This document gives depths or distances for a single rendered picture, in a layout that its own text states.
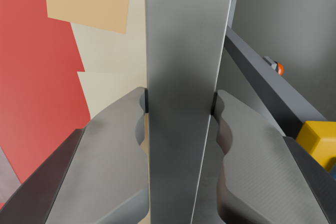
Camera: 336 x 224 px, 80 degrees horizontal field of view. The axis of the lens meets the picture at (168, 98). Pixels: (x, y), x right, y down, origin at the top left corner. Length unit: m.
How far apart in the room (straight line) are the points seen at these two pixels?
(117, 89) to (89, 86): 0.02
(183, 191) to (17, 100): 0.15
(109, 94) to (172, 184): 0.08
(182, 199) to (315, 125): 0.14
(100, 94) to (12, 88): 0.07
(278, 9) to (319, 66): 0.43
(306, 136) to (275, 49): 1.06
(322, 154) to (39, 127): 0.25
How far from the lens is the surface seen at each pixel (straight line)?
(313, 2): 1.29
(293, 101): 0.37
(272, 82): 0.41
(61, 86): 0.17
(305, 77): 1.43
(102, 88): 0.16
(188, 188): 0.17
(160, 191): 0.17
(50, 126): 0.20
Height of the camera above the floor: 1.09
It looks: 58 degrees down
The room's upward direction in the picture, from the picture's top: 177 degrees counter-clockwise
